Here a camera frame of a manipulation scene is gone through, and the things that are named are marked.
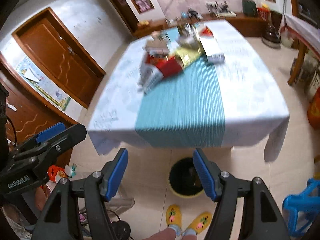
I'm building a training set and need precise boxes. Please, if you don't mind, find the red paper cup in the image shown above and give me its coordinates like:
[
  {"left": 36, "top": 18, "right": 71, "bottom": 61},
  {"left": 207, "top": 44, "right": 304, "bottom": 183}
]
[{"left": 146, "top": 54, "right": 184, "bottom": 78}]

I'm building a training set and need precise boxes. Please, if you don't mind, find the yellow green foil bag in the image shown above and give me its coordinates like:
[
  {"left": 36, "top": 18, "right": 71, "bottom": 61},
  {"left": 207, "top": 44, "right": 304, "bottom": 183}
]
[{"left": 172, "top": 47, "right": 203, "bottom": 69}]

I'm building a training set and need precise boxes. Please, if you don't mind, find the cream atomy toothpaste box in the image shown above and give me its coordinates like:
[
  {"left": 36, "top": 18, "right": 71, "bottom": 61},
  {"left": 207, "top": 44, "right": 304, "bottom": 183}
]
[{"left": 200, "top": 37, "right": 224, "bottom": 57}]

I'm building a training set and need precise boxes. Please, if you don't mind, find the yellow rimmed trash bin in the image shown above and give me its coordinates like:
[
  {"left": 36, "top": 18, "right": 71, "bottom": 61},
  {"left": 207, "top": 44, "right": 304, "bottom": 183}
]
[{"left": 168, "top": 157, "right": 204, "bottom": 198}]

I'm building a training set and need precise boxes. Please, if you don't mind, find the left yellow slipper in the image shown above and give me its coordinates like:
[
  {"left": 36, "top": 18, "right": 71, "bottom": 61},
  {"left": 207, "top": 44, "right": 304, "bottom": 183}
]
[{"left": 165, "top": 204, "right": 182, "bottom": 228}]

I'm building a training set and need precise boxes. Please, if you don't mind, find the yellow slipper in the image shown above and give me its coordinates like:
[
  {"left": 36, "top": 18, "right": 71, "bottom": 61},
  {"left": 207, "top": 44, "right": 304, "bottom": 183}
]
[
  {"left": 165, "top": 204, "right": 182, "bottom": 228},
  {"left": 184, "top": 212, "right": 213, "bottom": 235}
]

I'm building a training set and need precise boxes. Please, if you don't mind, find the right yellow slipper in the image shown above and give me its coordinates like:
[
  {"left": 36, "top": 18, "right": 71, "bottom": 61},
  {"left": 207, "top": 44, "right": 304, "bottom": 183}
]
[{"left": 184, "top": 212, "right": 213, "bottom": 235}]

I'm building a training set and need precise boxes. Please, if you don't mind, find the white and teal tablecloth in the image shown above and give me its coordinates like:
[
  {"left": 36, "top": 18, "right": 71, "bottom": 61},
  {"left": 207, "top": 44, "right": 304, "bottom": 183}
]
[{"left": 87, "top": 20, "right": 290, "bottom": 162}]

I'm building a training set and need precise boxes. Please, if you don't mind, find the brown wooden door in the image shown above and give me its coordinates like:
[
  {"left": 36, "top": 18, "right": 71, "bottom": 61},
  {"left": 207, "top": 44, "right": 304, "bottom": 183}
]
[{"left": 12, "top": 7, "right": 106, "bottom": 108}]

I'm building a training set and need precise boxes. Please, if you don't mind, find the blue plastic stool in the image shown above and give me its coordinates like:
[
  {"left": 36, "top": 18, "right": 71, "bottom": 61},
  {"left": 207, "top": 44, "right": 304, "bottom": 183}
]
[{"left": 282, "top": 178, "right": 319, "bottom": 238}]

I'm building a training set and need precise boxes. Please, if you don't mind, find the long wooden tv cabinet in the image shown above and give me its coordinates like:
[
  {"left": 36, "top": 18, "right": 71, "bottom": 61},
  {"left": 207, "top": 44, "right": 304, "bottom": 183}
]
[{"left": 132, "top": 11, "right": 270, "bottom": 40}]

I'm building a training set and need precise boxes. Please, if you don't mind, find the childrens wall poster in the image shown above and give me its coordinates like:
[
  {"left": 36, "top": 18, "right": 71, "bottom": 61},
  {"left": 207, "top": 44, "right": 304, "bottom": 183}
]
[{"left": 15, "top": 56, "right": 71, "bottom": 111}]

